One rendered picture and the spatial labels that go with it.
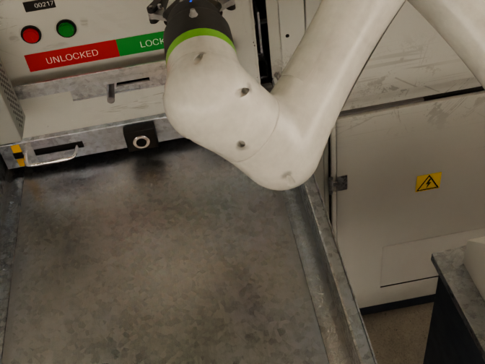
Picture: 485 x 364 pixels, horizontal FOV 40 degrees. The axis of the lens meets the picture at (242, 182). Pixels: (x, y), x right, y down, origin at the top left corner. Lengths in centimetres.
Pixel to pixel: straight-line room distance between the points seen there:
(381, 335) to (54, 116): 117
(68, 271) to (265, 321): 35
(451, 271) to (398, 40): 46
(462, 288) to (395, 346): 82
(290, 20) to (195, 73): 55
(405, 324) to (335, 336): 104
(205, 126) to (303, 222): 44
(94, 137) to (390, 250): 88
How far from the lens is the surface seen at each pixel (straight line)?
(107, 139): 131
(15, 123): 118
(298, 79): 85
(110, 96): 120
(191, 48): 81
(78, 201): 128
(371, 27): 89
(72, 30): 118
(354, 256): 179
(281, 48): 132
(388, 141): 152
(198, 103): 75
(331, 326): 102
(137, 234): 119
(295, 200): 119
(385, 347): 200
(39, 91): 122
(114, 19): 118
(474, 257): 119
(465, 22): 113
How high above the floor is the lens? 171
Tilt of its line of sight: 45 degrees down
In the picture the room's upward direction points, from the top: 8 degrees counter-clockwise
